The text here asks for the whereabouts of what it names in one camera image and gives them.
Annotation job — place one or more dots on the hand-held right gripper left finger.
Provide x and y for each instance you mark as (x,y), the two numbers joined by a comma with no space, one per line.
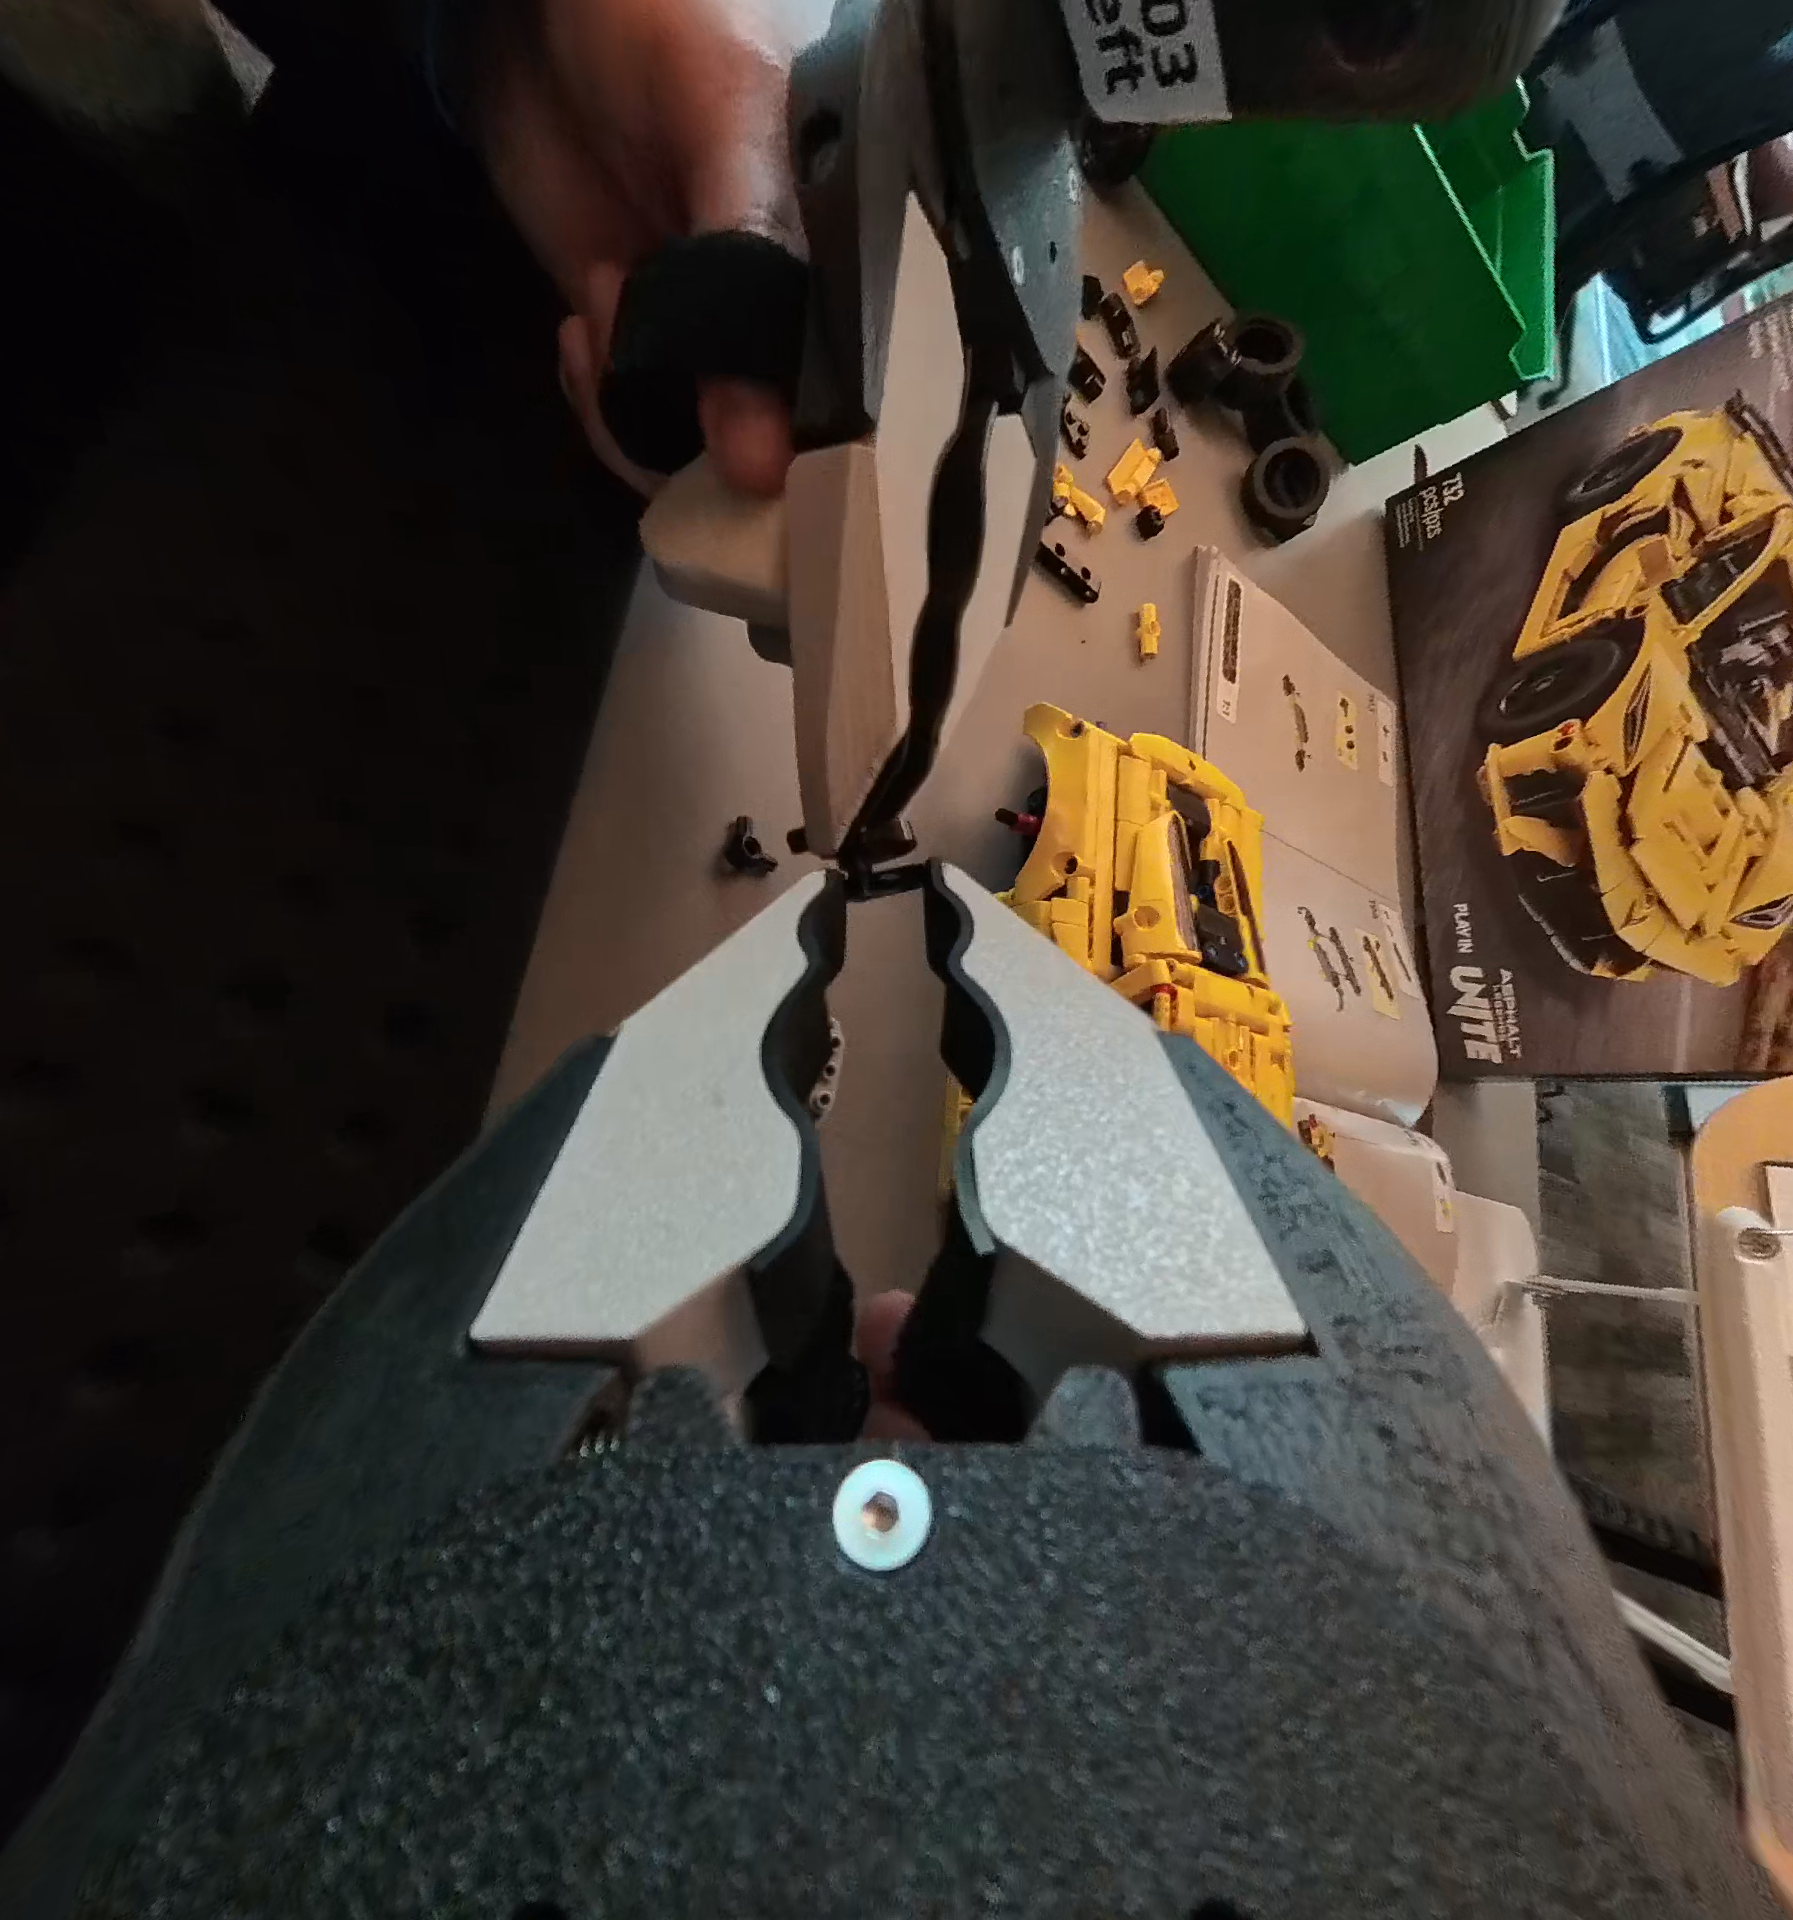
(626,1184)

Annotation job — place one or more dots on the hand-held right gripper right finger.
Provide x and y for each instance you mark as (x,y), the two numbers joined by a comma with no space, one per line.
(1135,1184)

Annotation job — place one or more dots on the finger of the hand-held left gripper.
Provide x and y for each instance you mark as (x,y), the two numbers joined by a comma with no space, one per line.
(842,645)
(1023,495)

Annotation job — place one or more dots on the small black connector piece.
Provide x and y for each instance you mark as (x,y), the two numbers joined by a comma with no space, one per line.
(880,869)

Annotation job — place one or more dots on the yellow toy brick car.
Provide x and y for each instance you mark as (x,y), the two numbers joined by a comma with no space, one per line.
(1135,900)

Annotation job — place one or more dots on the grey desk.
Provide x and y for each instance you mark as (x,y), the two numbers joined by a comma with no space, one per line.
(640,839)

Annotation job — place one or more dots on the person's right hand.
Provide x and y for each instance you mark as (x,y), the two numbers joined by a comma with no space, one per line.
(892,1358)

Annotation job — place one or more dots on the person's left hand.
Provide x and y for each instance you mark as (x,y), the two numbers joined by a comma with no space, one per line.
(640,119)

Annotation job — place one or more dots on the scattered toy brick pieces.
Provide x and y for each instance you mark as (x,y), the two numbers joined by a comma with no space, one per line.
(1128,473)

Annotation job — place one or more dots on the black angled connector piece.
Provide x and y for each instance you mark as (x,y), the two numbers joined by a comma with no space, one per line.
(745,847)

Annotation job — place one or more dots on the green plastic bin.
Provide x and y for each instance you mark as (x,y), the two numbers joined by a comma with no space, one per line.
(1360,270)

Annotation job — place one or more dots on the open instruction booklet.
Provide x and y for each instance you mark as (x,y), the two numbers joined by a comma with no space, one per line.
(1316,720)

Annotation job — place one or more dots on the white board stand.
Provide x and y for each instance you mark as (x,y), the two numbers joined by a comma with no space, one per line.
(1585,1290)

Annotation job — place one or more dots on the wooden display board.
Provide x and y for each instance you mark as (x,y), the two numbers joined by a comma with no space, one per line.
(1735,1140)

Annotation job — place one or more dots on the toy car set box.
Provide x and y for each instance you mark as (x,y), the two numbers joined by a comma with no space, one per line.
(1631,720)

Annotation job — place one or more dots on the black hooded device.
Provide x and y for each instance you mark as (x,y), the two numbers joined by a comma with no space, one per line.
(1660,90)

